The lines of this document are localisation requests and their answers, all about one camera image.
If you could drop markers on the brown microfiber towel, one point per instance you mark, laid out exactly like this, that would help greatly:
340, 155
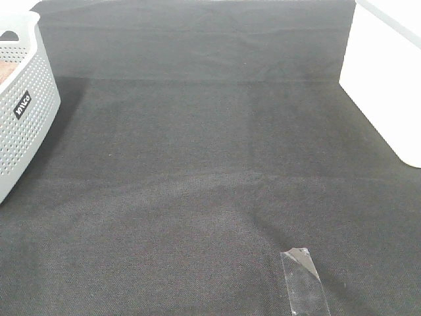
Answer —
8, 73

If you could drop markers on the black table cloth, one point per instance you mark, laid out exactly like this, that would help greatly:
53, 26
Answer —
195, 142

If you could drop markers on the clear adhesive tape strip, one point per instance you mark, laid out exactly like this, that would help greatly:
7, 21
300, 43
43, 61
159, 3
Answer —
304, 288

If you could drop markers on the white perforated plastic basket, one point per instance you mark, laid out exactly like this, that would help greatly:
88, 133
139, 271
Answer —
30, 103

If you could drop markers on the white plastic bin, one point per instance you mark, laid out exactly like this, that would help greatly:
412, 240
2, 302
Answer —
381, 72

